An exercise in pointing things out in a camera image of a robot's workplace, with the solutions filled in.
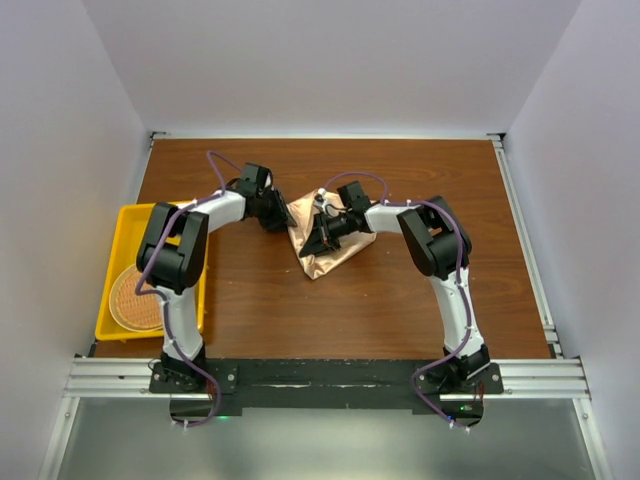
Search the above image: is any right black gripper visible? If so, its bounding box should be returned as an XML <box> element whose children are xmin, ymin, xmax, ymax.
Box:
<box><xmin>301</xmin><ymin>210</ymin><xmax>355</xmax><ymax>260</ymax></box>

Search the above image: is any peach cloth napkin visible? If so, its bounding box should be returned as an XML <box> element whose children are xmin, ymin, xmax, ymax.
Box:
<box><xmin>282</xmin><ymin>189</ymin><xmax>377</xmax><ymax>282</ymax></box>

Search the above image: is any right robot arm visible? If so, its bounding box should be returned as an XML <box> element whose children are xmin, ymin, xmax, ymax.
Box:
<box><xmin>299</xmin><ymin>181</ymin><xmax>490</xmax><ymax>393</ymax></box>

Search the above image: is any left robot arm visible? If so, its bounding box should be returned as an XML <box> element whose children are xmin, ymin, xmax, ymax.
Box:
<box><xmin>135</xmin><ymin>163</ymin><xmax>295</xmax><ymax>392</ymax></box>

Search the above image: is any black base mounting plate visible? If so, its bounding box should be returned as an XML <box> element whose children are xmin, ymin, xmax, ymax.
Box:
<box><xmin>149</xmin><ymin>359</ymin><xmax>504</xmax><ymax>419</ymax></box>

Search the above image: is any round woven coaster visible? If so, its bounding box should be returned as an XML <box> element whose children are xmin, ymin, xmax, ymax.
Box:
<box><xmin>108</xmin><ymin>265</ymin><xmax>162</xmax><ymax>332</ymax></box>

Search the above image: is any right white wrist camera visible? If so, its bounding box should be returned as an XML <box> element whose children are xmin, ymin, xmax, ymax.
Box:
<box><xmin>313</xmin><ymin>188</ymin><xmax>333</xmax><ymax>212</ymax></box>

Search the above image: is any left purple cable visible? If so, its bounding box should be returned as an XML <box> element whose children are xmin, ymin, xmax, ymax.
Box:
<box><xmin>134</xmin><ymin>150</ymin><xmax>251</xmax><ymax>431</ymax></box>

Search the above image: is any aluminium table frame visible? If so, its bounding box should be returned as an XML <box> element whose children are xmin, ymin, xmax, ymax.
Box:
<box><xmin>41</xmin><ymin>138</ymin><xmax>599</xmax><ymax>479</ymax></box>

